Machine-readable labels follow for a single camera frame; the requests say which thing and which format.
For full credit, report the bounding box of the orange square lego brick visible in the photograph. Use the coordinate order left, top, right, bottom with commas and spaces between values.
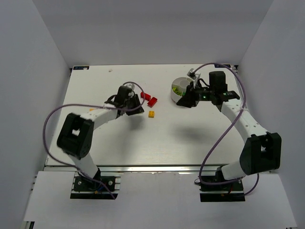
148, 111, 155, 118

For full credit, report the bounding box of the red long lego brick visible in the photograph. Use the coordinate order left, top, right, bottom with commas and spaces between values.
140, 92, 151, 101

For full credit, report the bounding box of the red square lego brick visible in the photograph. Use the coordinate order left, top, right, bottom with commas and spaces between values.
147, 97, 158, 107

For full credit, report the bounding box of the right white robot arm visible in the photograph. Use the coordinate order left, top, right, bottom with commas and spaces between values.
176, 70, 282, 186

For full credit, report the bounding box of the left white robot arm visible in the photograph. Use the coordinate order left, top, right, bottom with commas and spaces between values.
57, 82, 144, 184

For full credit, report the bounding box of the white round divided container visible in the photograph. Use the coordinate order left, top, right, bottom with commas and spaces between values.
170, 77, 193, 103

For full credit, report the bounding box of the right blue corner sticker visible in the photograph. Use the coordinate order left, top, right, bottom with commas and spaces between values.
214, 64, 231, 68

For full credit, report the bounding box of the blue corner sticker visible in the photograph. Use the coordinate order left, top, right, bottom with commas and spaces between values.
214, 64, 231, 68
73, 66, 90, 71

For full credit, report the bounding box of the left blue corner sticker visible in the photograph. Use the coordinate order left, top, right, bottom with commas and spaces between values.
73, 66, 90, 71

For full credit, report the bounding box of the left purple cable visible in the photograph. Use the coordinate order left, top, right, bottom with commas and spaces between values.
43, 82, 146, 200

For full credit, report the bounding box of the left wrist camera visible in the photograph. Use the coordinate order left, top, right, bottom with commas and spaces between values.
123, 82, 135, 97

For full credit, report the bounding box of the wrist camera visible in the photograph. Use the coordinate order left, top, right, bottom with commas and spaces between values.
123, 82, 135, 97
187, 68, 201, 88

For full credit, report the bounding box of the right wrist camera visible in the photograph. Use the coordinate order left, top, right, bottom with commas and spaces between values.
187, 68, 201, 88

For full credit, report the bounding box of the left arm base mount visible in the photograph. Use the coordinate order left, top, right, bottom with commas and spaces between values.
70, 173, 121, 200

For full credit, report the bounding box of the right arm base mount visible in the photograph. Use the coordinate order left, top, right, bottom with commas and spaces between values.
197, 181, 245, 203

